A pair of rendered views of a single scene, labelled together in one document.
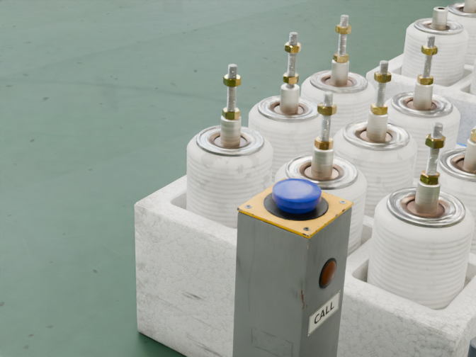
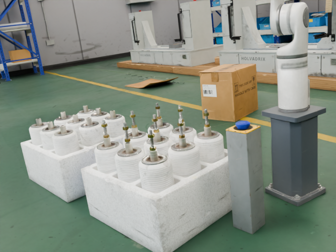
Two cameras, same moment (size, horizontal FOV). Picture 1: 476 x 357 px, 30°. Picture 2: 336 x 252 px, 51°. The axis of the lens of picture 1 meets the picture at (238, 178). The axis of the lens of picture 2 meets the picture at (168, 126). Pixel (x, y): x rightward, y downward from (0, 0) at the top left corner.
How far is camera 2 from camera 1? 111 cm
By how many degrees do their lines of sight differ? 71
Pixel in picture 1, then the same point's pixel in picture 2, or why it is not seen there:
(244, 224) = (248, 136)
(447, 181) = (189, 134)
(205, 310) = (187, 216)
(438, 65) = (76, 143)
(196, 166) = (163, 169)
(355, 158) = (168, 145)
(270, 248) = (254, 138)
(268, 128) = (140, 157)
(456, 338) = not seen: hidden behind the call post
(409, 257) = (221, 145)
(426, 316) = not seen: hidden behind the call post
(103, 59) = not seen: outside the picture
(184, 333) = (181, 235)
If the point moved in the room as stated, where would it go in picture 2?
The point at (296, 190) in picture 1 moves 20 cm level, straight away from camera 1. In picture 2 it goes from (244, 122) to (175, 124)
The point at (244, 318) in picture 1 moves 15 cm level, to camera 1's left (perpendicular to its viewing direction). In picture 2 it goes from (251, 167) to (252, 193)
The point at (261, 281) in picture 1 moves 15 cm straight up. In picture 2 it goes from (253, 150) to (250, 98)
